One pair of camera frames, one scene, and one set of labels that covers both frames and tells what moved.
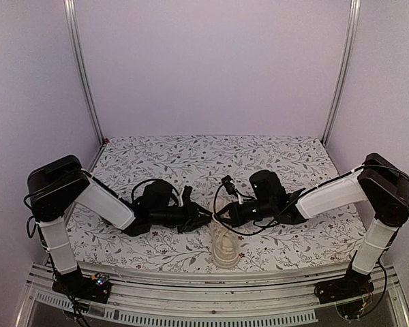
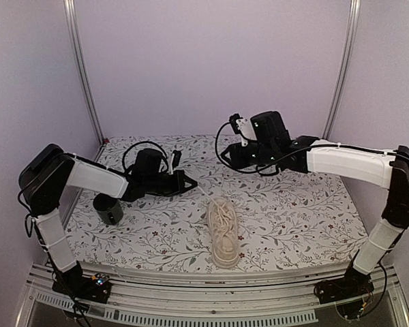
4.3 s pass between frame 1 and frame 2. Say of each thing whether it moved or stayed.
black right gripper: moved
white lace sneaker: stayed
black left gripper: moved
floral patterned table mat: stayed
